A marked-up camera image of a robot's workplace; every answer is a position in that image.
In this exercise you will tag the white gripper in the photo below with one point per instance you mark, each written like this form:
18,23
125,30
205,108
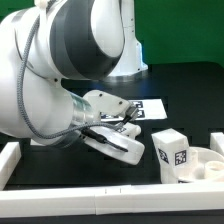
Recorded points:
118,146

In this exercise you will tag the white round stool seat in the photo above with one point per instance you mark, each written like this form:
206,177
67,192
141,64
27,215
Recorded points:
198,165

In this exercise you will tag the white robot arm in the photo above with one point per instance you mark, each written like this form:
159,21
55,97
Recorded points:
77,40

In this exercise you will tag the white marker paper sheet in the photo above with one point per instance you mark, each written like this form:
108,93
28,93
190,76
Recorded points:
149,109

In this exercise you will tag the white left barrier wall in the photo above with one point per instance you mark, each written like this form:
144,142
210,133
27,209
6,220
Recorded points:
9,158

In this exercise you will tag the white barrier wall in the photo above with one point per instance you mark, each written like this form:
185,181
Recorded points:
9,158
111,200
217,142

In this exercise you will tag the white right barrier wall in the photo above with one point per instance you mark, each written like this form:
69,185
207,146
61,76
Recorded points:
217,142

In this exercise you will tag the white front barrier wall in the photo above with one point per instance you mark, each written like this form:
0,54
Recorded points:
111,200

